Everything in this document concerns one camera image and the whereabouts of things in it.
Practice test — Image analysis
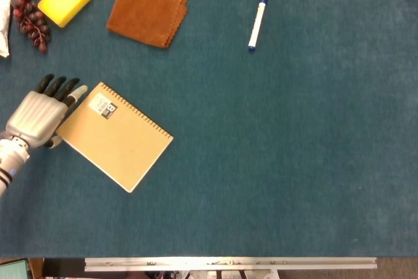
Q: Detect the blue white marker pen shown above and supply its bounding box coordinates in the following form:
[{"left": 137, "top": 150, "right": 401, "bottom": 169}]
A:
[{"left": 247, "top": 0, "right": 270, "bottom": 53}]

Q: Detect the yellow spiral notebook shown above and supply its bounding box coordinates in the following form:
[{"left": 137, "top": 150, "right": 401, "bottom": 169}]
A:
[{"left": 56, "top": 81, "right": 174, "bottom": 194}]

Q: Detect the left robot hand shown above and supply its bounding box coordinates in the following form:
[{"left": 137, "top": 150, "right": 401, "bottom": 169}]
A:
[{"left": 5, "top": 73, "right": 89, "bottom": 149}]

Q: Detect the green screen device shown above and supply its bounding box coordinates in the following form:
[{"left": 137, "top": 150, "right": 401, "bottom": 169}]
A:
[{"left": 0, "top": 258, "right": 31, "bottom": 279}]

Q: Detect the teal table cloth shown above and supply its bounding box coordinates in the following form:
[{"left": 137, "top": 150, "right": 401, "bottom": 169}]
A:
[{"left": 0, "top": 0, "right": 418, "bottom": 258}]

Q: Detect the brown folded cloth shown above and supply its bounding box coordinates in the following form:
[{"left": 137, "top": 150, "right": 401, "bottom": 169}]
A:
[{"left": 106, "top": 0, "right": 189, "bottom": 49}]

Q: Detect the red grape bunch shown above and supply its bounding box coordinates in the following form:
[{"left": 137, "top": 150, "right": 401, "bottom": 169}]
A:
[{"left": 10, "top": 0, "right": 52, "bottom": 54}]

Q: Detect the aluminium frame rail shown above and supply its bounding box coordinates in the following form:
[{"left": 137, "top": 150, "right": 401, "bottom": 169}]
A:
[{"left": 84, "top": 256, "right": 378, "bottom": 272}]

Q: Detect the white snack bag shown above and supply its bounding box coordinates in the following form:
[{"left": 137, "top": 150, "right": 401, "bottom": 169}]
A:
[{"left": 0, "top": 0, "right": 17, "bottom": 59}]

